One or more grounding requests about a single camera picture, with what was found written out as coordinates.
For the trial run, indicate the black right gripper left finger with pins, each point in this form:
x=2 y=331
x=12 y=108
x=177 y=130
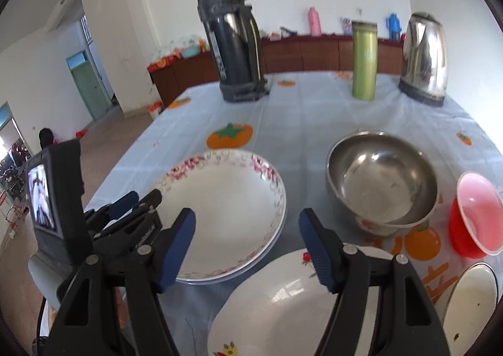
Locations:
x=88 y=320

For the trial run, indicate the white enamel bowl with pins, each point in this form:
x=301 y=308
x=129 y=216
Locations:
x=467 y=307

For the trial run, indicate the dark wooden sideboard cabinet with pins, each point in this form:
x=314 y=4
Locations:
x=172 y=75

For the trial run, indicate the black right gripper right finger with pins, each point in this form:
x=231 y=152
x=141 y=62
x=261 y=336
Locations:
x=381 y=305

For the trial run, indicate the large black thermos flask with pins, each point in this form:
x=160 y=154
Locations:
x=235 y=42

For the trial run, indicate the white plastic bucket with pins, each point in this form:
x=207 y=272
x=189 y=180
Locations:
x=155 y=109

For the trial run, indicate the pink thermos bottle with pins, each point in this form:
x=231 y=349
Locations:
x=314 y=22

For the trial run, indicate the stainless steel bowl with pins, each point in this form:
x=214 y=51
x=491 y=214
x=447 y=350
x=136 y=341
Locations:
x=381 y=182

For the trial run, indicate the green thermos bottle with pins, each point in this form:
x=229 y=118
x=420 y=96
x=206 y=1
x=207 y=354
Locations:
x=365 y=59

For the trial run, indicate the stainless steel electric kettle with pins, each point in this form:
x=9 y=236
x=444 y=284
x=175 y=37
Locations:
x=424 y=69

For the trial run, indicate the red pink plastic bowl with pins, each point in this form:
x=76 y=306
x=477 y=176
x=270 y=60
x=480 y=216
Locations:
x=475 y=220

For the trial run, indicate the red flower white plate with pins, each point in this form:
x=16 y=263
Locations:
x=280 y=310

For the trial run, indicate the green door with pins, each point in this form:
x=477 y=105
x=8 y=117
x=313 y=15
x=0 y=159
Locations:
x=89 y=85

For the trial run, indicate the light blue persimmon tablecloth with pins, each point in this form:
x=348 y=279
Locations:
x=294 y=128

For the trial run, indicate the blue kettle on cabinet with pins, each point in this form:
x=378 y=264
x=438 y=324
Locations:
x=394 y=27

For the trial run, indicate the pink floral rim plate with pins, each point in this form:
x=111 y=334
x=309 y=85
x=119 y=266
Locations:
x=239 y=201

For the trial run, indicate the teal basin on cabinet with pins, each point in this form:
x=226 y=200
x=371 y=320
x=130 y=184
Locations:
x=191 y=51

